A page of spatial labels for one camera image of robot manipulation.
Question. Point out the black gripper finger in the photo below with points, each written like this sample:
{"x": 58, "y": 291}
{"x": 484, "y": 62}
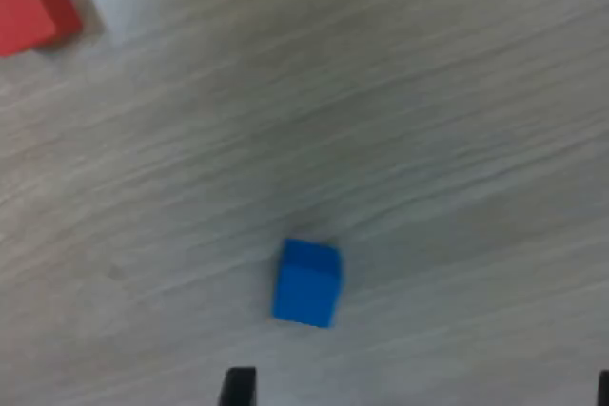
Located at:
{"x": 239, "y": 389}
{"x": 604, "y": 392}

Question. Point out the blue wooden cube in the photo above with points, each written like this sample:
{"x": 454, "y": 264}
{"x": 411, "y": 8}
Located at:
{"x": 304, "y": 287}

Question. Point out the red wooden cube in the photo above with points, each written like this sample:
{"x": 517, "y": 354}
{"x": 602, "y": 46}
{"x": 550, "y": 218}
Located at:
{"x": 28, "y": 11}

